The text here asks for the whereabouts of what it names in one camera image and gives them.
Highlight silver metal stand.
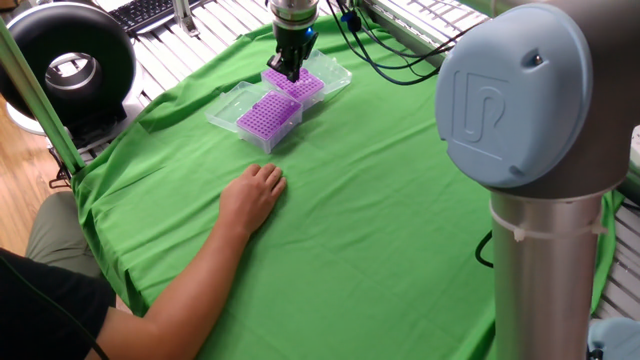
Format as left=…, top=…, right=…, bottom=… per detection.
left=172, top=0, right=201, bottom=39

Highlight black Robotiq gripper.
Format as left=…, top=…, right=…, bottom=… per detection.
left=266, top=22, right=320, bottom=84

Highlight green table cloth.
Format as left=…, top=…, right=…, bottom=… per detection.
left=71, top=12, right=626, bottom=360

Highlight purple pipette tip box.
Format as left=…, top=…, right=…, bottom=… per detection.
left=260, top=48, right=354, bottom=112
left=204, top=80, right=305, bottom=156

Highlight bare human forearm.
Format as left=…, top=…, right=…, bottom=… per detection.
left=84, top=225, right=251, bottom=360

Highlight bare human hand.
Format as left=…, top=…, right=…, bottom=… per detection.
left=218, top=163, right=288, bottom=237

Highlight thin black cable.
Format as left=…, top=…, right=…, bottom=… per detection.
left=0, top=249, right=111, bottom=360

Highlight olive trousers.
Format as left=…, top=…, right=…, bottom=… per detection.
left=24, top=191, right=105, bottom=279

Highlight black ring-shaped device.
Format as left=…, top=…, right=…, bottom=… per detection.
left=0, top=0, right=146, bottom=151

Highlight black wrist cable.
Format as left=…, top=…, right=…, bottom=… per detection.
left=327, top=0, right=489, bottom=87

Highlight green frame post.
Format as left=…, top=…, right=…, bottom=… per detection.
left=0, top=17, right=86, bottom=176

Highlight black shirt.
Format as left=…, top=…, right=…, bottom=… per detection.
left=0, top=247, right=118, bottom=360

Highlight black computer keyboard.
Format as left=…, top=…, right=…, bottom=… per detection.
left=107, top=0, right=201, bottom=34

